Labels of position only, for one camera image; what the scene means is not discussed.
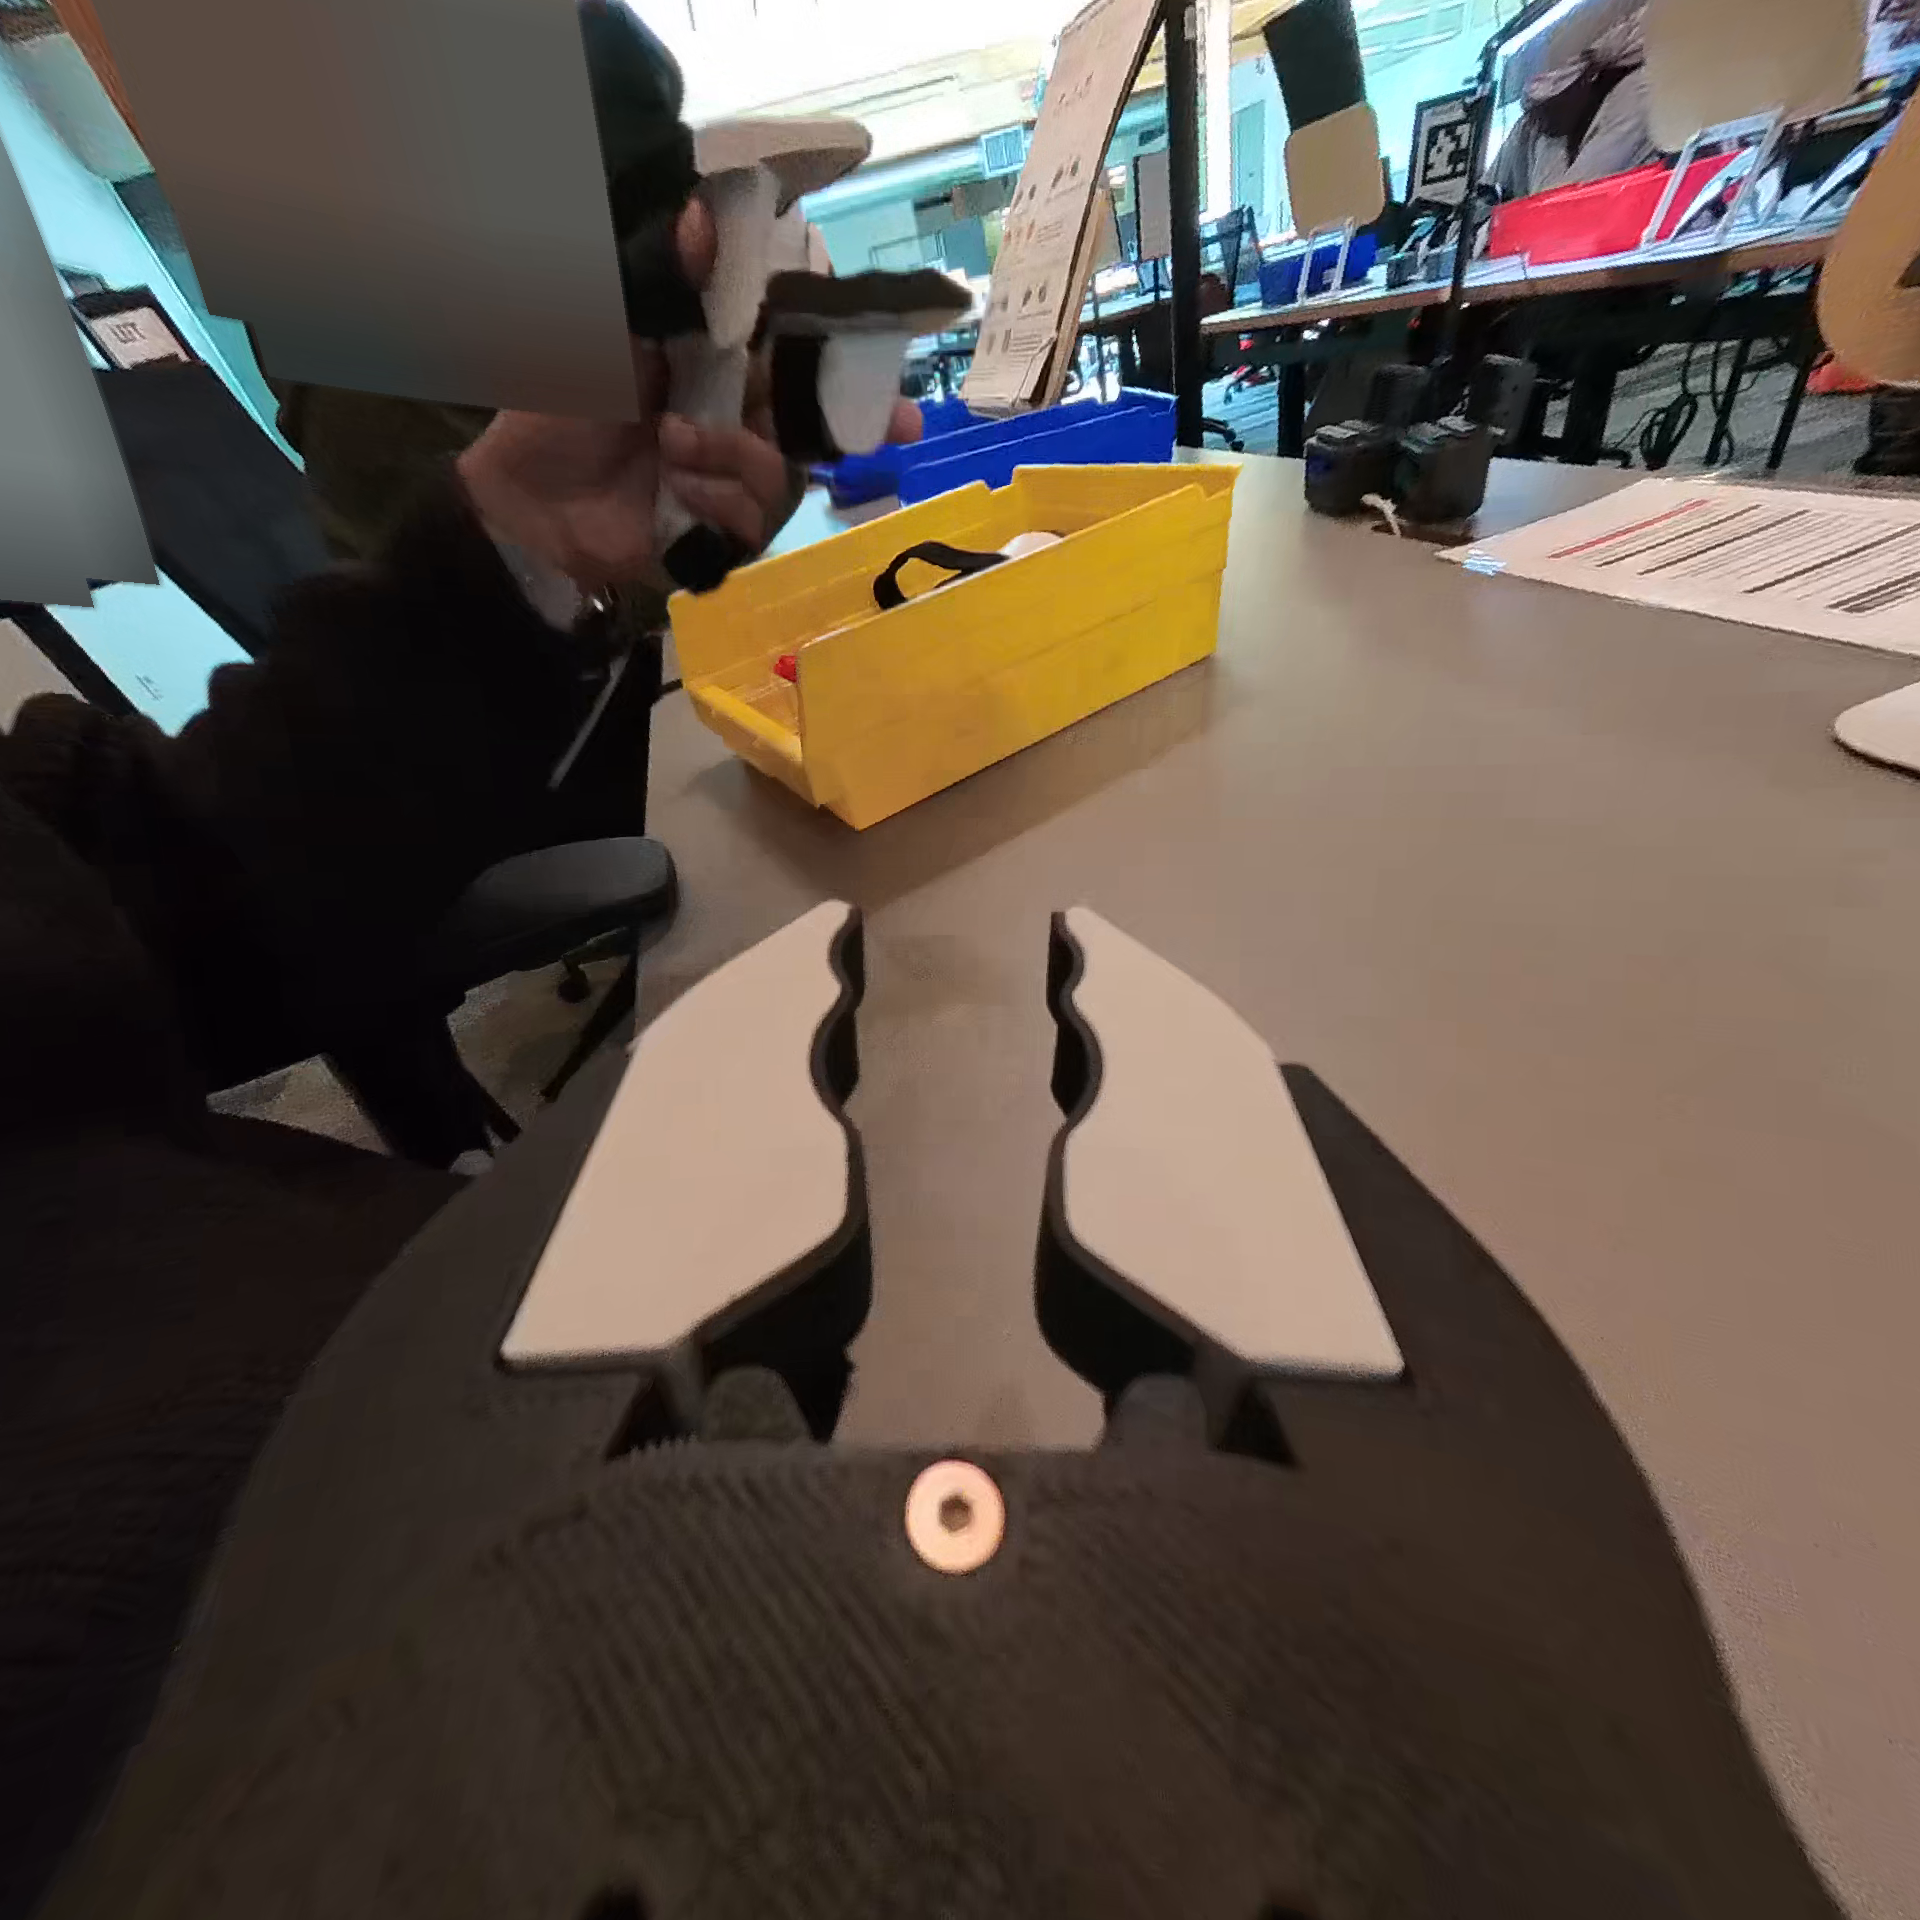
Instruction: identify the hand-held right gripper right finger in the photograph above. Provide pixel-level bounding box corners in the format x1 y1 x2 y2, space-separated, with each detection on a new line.
1035 903 1409 1429

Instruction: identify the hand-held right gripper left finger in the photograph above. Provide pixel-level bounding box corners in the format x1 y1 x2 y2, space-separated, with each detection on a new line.
498 902 876 1426

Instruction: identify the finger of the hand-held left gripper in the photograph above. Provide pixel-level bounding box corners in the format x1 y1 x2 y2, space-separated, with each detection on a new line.
692 118 876 206
762 267 978 346

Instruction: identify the yellow plastic bin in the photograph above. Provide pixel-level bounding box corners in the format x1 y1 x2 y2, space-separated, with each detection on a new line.
667 461 1247 830

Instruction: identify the person's left hand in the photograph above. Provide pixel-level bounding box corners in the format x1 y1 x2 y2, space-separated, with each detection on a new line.
458 405 801 602

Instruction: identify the brown cardboard sign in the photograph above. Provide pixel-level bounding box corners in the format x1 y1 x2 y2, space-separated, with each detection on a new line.
958 0 1171 424

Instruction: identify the blue plastic bin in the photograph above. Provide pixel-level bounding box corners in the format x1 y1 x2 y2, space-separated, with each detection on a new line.
1257 226 1381 307
822 385 1181 510

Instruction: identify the black office chair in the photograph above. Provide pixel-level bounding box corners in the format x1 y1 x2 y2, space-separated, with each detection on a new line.
445 834 683 1106

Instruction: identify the black metal pole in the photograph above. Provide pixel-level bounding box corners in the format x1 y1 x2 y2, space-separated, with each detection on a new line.
1163 0 1209 452

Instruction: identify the wooden work table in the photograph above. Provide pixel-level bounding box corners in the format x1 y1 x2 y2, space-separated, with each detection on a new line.
1200 226 1878 470

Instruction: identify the black and white marker board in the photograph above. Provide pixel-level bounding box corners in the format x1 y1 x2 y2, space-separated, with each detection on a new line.
1411 94 1498 206

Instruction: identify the person's dark clothing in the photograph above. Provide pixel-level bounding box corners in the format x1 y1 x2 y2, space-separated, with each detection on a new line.
0 1118 459 1920

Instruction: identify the red plastic bin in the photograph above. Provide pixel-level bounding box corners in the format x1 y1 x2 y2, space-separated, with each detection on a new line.
1484 149 1752 267

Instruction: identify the printed paper sheet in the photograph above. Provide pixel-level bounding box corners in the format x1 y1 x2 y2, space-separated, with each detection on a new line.
1437 476 1920 658

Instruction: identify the black strap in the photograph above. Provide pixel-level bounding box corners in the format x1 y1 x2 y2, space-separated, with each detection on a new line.
871 543 1012 611

